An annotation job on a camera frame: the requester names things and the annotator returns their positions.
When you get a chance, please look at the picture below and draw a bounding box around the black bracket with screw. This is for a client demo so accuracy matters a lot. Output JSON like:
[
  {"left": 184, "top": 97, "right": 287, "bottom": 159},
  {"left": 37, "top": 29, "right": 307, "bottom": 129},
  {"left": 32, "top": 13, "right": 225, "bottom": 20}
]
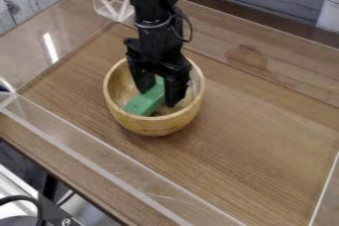
[{"left": 38, "top": 196, "right": 84, "bottom": 226}]

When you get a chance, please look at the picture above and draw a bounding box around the black metal table leg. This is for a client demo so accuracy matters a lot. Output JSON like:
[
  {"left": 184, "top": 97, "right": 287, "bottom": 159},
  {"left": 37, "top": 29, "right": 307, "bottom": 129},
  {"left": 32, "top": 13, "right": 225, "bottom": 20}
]
[{"left": 42, "top": 174, "right": 58, "bottom": 200}]

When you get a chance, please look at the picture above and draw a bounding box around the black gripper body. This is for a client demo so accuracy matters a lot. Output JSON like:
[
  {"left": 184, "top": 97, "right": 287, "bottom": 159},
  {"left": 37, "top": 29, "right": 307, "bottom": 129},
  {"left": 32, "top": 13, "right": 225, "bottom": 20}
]
[{"left": 124, "top": 18, "right": 192, "bottom": 75}]

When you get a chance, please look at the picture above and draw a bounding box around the white cylindrical container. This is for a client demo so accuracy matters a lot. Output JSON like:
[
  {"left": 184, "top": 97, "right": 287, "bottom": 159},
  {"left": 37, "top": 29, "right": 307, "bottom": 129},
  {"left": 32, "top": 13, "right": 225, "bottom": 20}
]
[{"left": 316, "top": 0, "right": 339, "bottom": 34}]

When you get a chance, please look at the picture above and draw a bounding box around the wooden brown bowl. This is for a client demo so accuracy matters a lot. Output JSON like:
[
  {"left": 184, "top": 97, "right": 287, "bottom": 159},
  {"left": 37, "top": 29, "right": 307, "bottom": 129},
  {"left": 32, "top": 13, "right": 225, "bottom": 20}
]
[{"left": 102, "top": 59, "right": 205, "bottom": 137}]

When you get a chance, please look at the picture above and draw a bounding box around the black cable loop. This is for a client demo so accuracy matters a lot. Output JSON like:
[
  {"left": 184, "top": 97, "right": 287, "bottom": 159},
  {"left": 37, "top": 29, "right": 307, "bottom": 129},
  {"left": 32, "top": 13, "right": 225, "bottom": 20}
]
[{"left": 0, "top": 195, "right": 45, "bottom": 226}]

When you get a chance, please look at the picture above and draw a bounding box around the green rectangular block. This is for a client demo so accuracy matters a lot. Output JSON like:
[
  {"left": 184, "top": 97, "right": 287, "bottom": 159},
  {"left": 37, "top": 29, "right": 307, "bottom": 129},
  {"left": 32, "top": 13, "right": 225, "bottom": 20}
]
[{"left": 122, "top": 76, "right": 164, "bottom": 117}]

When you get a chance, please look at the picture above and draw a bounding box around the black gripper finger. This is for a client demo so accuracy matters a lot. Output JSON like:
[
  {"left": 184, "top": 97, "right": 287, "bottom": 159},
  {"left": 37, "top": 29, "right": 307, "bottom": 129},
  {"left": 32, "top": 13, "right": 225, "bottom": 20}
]
[
  {"left": 164, "top": 70, "right": 191, "bottom": 108},
  {"left": 126, "top": 58, "right": 156, "bottom": 93}
]

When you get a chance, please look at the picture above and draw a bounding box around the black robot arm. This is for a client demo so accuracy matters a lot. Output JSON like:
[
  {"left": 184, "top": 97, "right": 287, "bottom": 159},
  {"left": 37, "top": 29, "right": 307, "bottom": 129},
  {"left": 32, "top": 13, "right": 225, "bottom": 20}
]
[{"left": 124, "top": 0, "right": 192, "bottom": 107}]

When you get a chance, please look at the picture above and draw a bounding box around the clear acrylic front wall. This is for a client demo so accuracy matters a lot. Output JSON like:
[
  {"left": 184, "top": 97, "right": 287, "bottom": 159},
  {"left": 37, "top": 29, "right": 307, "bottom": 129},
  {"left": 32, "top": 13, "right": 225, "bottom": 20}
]
[{"left": 0, "top": 92, "right": 247, "bottom": 226}]

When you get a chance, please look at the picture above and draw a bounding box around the clear acrylic corner bracket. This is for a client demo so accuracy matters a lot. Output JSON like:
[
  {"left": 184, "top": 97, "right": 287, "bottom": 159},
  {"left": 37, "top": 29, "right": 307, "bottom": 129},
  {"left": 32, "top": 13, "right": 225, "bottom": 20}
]
[{"left": 92, "top": 0, "right": 133, "bottom": 22}]

